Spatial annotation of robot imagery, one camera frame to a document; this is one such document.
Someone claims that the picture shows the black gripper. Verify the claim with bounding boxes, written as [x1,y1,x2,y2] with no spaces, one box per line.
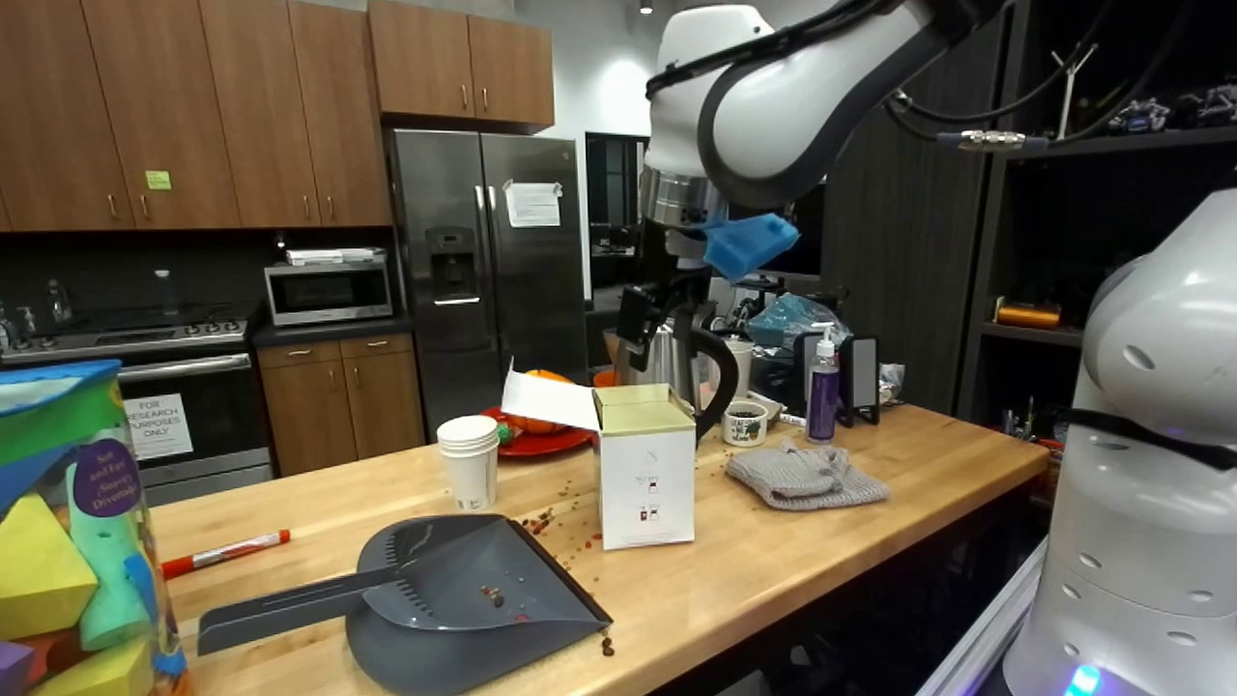
[616,225,716,388]

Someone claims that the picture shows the green and white cardboard box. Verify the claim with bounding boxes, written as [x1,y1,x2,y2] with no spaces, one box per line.
[499,364,700,558]

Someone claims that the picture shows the teal crumpled bag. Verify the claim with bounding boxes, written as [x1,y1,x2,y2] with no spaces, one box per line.
[745,291,844,353]

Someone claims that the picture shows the red plate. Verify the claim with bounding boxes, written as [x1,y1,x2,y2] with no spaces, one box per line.
[482,406,599,465]

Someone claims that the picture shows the dark computer monitor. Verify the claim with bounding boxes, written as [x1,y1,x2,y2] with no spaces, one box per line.
[783,189,829,279]

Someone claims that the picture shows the purple pump bottle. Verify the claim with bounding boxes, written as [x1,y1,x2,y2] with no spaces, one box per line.
[804,326,848,444]

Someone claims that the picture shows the white paper sheet on refrigerator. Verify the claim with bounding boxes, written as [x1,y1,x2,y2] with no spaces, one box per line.
[499,176,567,230]

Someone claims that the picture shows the black steel refrigerator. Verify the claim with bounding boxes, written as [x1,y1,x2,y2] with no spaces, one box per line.
[384,125,591,435]

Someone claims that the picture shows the grey knitted cloth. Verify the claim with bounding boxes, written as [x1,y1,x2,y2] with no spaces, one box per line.
[722,441,892,515]

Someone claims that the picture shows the black upright device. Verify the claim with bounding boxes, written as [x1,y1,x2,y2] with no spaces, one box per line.
[844,335,885,424]

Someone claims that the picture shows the white paper cup stack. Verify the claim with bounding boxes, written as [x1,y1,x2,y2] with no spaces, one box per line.
[433,415,503,515]

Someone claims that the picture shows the brown base cabinet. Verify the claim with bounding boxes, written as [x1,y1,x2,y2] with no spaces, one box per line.
[250,327,429,479]

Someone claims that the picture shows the white tray on microwave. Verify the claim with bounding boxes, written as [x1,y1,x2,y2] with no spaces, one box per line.
[282,245,389,269]

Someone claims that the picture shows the steel microwave oven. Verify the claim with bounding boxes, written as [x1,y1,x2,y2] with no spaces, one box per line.
[258,259,398,327]

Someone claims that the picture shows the grey plastic dustpan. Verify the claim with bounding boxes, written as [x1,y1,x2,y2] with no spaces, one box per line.
[193,515,616,696]

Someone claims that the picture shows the orange flat item on shelf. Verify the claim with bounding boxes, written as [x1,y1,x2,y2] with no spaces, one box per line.
[993,296,1066,327]

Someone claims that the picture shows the black shelf unit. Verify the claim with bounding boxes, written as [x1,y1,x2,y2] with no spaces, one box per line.
[957,0,1237,441]

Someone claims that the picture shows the white branched stand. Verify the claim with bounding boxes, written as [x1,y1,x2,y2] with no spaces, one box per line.
[1048,38,1103,147]

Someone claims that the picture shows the red marker pen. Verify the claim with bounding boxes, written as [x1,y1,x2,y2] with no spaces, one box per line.
[160,527,295,585]

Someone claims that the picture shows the white paper sheet on stove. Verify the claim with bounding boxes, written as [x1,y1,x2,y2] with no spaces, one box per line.
[121,392,197,465]

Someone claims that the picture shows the blue figure on shelf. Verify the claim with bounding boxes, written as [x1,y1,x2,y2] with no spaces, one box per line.
[1107,94,1174,136]

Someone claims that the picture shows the black kitchen stove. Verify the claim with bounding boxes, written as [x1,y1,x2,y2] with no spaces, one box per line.
[0,314,278,510]

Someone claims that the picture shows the jar of coloured foam blocks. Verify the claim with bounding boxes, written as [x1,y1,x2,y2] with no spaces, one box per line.
[0,355,188,696]

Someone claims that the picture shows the steel kettle with black handle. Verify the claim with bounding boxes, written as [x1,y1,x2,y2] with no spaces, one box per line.
[639,322,745,444]

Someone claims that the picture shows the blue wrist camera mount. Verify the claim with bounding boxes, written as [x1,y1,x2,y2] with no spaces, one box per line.
[700,209,804,282]

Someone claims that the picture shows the small brown wall cabinet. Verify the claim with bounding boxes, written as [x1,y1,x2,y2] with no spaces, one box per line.
[367,0,555,131]

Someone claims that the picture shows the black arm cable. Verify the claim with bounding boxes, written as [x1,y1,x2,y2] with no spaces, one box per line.
[885,50,1192,153]

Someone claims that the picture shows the wide brown wall cabinet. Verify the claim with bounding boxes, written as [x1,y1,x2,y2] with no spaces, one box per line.
[0,0,394,234]

